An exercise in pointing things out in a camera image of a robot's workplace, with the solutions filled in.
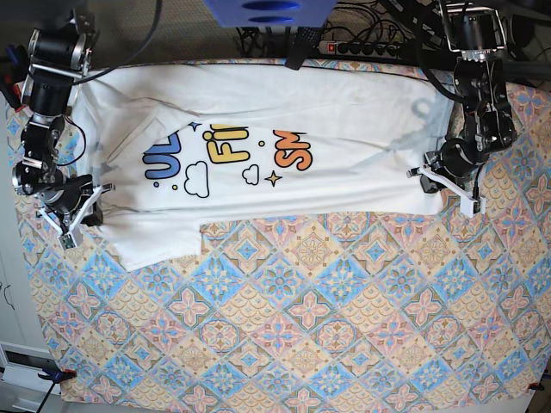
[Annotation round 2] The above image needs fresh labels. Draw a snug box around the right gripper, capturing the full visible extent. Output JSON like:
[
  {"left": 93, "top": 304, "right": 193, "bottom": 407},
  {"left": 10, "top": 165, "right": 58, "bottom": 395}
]
[{"left": 36, "top": 175, "right": 115, "bottom": 250}]

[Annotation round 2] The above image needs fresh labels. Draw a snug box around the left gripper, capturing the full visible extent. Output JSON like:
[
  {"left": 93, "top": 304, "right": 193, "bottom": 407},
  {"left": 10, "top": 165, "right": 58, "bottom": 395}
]
[{"left": 406, "top": 150, "right": 486, "bottom": 216}]

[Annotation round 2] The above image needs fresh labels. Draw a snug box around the white printed T-shirt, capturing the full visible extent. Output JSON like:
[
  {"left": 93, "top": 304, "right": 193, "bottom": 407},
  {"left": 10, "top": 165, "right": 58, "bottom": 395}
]
[{"left": 72, "top": 64, "right": 453, "bottom": 270}]

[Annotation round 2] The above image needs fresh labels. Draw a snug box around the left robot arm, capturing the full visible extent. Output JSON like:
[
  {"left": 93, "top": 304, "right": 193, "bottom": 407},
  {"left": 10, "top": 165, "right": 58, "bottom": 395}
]
[{"left": 407, "top": 1, "right": 517, "bottom": 218}]

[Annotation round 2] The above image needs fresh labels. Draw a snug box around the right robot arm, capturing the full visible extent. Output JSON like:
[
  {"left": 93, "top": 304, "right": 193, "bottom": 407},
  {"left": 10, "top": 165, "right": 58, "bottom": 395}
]
[{"left": 9, "top": 3, "right": 114, "bottom": 250}]

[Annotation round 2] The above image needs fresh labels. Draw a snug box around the patterned colourful tablecloth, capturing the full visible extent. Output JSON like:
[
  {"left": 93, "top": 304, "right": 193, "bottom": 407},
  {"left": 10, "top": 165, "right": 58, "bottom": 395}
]
[{"left": 15, "top": 84, "right": 550, "bottom": 412}]

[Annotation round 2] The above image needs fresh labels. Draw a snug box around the white cabinet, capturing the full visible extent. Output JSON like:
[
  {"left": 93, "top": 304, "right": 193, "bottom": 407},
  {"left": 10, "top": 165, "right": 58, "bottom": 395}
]
[{"left": 1, "top": 101, "right": 52, "bottom": 412}]

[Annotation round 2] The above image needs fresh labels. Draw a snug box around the orange black table clamp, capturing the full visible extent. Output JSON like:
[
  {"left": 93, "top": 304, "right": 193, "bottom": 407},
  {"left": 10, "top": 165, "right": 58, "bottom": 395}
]
[{"left": 38, "top": 368, "right": 77, "bottom": 384}]

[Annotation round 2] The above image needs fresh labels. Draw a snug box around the red black table clamp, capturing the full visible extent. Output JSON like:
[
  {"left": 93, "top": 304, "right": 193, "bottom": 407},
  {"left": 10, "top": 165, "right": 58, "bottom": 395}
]
[{"left": 1, "top": 45, "right": 28, "bottom": 112}]

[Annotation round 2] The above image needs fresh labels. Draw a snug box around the orange corner clamp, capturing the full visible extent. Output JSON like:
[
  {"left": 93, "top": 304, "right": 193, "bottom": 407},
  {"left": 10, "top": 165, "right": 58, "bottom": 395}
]
[{"left": 529, "top": 383, "right": 545, "bottom": 391}]

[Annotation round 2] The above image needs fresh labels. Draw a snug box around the blue plastic box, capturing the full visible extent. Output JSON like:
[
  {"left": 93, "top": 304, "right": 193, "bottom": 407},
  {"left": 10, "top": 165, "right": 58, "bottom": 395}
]
[{"left": 204, "top": 0, "right": 337, "bottom": 28}]

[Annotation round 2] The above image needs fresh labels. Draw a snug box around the white power strip red switch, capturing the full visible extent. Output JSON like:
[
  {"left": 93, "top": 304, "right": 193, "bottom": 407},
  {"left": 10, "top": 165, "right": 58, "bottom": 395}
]
[{"left": 318, "top": 40, "right": 402, "bottom": 59}]

